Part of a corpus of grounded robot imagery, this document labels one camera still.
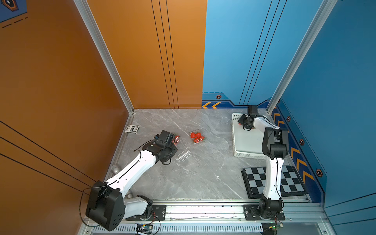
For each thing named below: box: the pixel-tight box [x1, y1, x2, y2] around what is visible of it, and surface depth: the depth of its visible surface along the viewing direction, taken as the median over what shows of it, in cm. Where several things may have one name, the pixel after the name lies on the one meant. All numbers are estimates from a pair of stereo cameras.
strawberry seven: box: [193, 136, 206, 144], surface depth 99 cm
